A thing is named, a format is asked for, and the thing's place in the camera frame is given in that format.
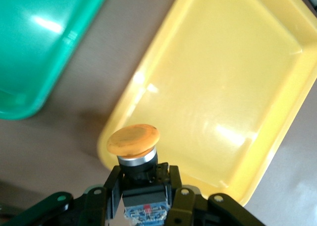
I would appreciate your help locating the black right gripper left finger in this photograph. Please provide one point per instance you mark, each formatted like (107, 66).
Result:
(99, 206)

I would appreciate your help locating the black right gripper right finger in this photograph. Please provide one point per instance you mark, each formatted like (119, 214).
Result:
(185, 208)

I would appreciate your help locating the yellow mushroom push button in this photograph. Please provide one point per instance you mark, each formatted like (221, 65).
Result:
(133, 139)

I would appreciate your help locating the yellow plastic tray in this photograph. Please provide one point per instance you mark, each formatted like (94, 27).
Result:
(223, 74)

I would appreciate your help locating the green plastic tray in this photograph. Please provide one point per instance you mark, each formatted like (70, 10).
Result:
(37, 50)

